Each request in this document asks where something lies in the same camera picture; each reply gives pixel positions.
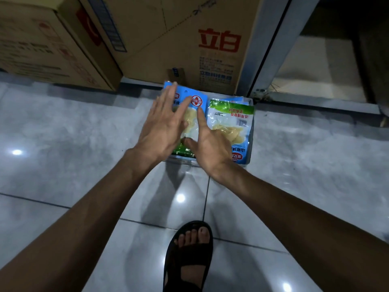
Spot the person's left hand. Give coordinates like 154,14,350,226
126,83,193,172

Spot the light blue packet box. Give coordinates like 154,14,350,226
162,81,255,166

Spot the brown cardboard box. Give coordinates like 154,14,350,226
0,0,123,91

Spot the person's right hand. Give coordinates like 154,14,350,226
184,108,244,183

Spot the large red print cardboard box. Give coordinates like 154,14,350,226
77,0,264,96

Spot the blue green snack packet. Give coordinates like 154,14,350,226
164,81,209,158
207,99,254,165

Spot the black sandal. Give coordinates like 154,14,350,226
162,221,214,292

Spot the grey metal door frame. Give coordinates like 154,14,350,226
236,0,384,116

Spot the person's right forearm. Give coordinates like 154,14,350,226
209,167,389,292

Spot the person's left forearm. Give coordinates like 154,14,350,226
0,148,159,292

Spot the person's left foot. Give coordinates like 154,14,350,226
166,226,211,288

